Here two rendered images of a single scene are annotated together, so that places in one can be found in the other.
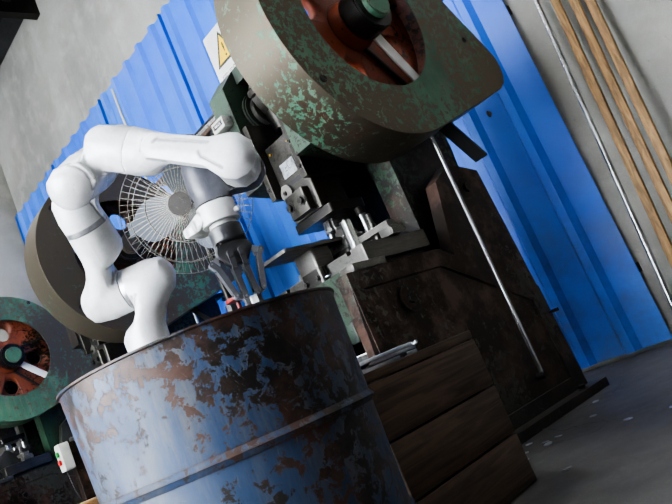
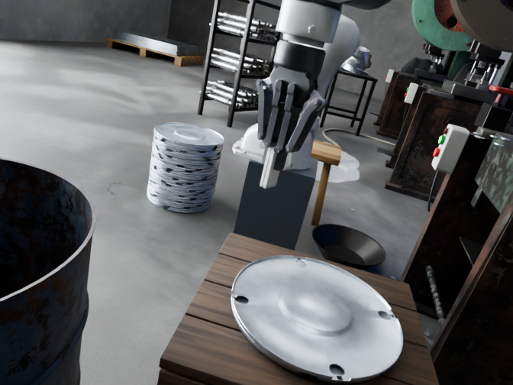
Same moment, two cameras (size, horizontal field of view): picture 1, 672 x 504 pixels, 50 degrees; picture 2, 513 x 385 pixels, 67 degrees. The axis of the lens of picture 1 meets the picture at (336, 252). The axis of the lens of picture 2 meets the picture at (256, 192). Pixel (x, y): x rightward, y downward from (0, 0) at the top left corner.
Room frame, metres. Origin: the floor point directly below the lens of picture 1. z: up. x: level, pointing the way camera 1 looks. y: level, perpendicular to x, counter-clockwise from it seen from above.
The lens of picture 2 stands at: (1.17, -0.31, 0.78)
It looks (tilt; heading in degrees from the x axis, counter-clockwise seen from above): 23 degrees down; 56
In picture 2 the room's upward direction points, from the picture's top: 13 degrees clockwise
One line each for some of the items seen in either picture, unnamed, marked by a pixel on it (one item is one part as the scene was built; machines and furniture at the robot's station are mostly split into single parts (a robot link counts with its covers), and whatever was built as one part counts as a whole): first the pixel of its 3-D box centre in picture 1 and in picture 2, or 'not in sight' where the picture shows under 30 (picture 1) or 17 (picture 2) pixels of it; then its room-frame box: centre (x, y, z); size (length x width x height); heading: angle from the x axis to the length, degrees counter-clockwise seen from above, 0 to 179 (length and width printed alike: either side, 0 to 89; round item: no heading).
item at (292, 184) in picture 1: (301, 174); not in sight; (2.31, 0.00, 1.04); 0.17 x 0.15 x 0.30; 135
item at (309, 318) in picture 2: (356, 367); (316, 306); (1.59, 0.06, 0.37); 0.29 x 0.29 x 0.01
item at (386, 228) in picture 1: (375, 227); not in sight; (2.23, -0.14, 0.76); 0.17 x 0.06 x 0.10; 45
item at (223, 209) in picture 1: (210, 221); (304, 24); (1.55, 0.23, 0.79); 0.13 x 0.12 x 0.05; 20
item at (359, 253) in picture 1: (352, 271); not in sight; (2.34, -0.02, 0.68); 0.45 x 0.30 x 0.06; 45
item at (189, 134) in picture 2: not in sight; (189, 134); (1.78, 1.18, 0.30); 0.29 x 0.29 x 0.01
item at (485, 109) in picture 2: not in sight; (485, 134); (2.40, 0.36, 0.62); 0.10 x 0.06 x 0.20; 45
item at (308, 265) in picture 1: (308, 268); not in sight; (2.22, 0.10, 0.72); 0.25 x 0.14 x 0.14; 135
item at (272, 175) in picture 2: not in sight; (273, 168); (1.54, 0.20, 0.56); 0.03 x 0.01 x 0.07; 20
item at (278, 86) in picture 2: (237, 275); (278, 114); (1.54, 0.22, 0.65); 0.04 x 0.01 x 0.11; 20
